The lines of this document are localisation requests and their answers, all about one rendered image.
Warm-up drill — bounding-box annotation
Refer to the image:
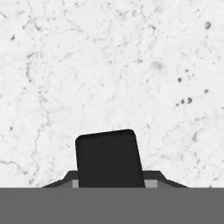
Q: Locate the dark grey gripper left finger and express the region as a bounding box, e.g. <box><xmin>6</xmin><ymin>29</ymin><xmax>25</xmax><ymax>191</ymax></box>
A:
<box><xmin>41</xmin><ymin>170</ymin><xmax>81</xmax><ymax>189</ymax></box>

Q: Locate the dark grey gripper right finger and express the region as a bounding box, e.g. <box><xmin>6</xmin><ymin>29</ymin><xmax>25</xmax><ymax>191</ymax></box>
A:
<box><xmin>142</xmin><ymin>170</ymin><xmax>190</xmax><ymax>189</ymax></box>

